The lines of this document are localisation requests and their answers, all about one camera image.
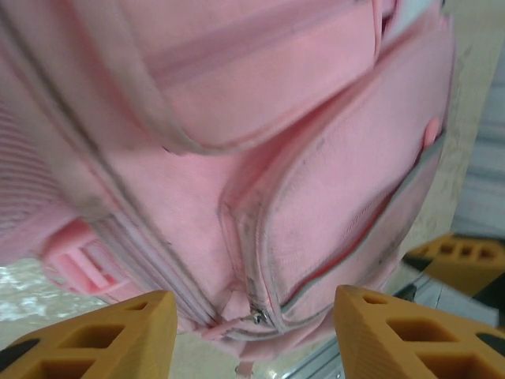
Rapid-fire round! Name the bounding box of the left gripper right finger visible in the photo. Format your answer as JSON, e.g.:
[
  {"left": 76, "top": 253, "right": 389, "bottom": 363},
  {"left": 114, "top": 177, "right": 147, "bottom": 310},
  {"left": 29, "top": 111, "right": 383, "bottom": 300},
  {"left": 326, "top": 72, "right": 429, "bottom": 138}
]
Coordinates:
[{"left": 333, "top": 283, "right": 505, "bottom": 379}]

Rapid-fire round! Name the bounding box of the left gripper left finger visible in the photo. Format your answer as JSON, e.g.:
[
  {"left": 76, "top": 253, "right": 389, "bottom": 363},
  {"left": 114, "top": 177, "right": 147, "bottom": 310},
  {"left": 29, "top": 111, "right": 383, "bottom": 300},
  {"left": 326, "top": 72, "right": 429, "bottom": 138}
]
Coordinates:
[{"left": 0, "top": 289, "right": 179, "bottom": 379}]

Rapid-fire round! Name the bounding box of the pink school backpack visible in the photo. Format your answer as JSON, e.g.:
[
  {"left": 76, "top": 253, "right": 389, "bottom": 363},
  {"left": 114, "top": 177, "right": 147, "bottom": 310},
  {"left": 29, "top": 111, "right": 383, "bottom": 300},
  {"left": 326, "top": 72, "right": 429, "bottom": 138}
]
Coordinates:
[{"left": 0, "top": 0, "right": 458, "bottom": 374}]

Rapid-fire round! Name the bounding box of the wide aluminium mounting rail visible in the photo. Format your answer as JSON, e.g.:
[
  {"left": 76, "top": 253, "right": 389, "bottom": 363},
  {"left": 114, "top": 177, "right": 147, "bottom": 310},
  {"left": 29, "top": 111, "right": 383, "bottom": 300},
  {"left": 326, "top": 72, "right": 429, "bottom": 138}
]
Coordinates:
[{"left": 290, "top": 272, "right": 500, "bottom": 379}]

